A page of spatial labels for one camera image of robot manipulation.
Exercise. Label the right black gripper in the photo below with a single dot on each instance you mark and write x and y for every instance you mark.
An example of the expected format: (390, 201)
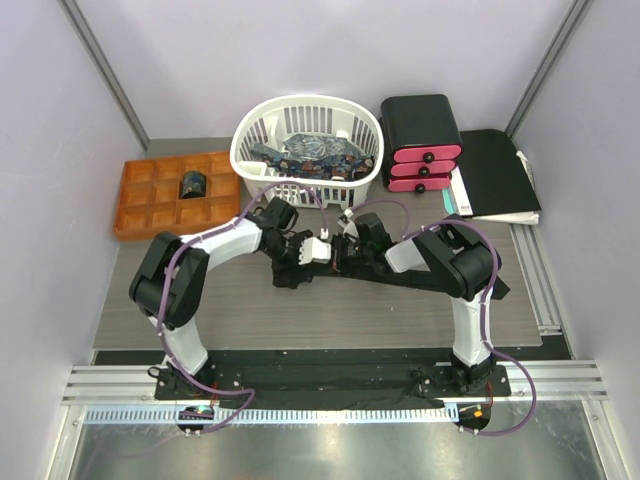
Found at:
(341, 267)

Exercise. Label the floral patterned ties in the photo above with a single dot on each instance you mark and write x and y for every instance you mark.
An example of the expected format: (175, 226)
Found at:
(316, 157)

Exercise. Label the black folder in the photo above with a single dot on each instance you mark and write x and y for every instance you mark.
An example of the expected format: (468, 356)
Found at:
(493, 178)

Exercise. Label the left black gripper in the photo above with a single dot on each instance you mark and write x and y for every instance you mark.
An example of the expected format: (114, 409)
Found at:
(282, 273)

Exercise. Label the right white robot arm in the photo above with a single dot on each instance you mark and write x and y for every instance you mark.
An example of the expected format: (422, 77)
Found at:
(450, 257)

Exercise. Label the white teal book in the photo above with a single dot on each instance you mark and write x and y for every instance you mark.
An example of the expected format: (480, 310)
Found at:
(453, 194)

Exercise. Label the white plastic basket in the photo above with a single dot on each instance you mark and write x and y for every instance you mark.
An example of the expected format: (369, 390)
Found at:
(273, 121)

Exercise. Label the black pink drawer box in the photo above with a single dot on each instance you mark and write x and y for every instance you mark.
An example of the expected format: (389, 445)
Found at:
(422, 143)

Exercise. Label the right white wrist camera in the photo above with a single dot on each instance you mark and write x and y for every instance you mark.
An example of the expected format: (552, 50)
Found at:
(346, 223)

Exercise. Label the aluminium rail frame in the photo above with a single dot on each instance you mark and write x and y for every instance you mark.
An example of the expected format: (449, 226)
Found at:
(124, 395)

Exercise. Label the rolled dark patterned tie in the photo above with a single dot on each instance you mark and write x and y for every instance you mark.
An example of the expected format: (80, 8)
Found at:
(193, 185)

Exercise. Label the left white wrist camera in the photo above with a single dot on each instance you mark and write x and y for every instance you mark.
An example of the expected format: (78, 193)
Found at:
(315, 249)

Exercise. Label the orange wooden compartment tray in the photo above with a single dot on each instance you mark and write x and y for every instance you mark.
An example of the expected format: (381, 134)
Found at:
(151, 201)

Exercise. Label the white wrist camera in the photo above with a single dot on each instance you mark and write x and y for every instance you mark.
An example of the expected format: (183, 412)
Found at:
(346, 223)
(315, 249)

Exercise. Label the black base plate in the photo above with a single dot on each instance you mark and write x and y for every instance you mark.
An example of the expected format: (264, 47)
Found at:
(328, 380)

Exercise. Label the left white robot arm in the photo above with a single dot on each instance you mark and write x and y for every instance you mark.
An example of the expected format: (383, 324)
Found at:
(168, 285)

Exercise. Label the black tie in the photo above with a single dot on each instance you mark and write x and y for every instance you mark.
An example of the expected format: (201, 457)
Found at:
(412, 279)

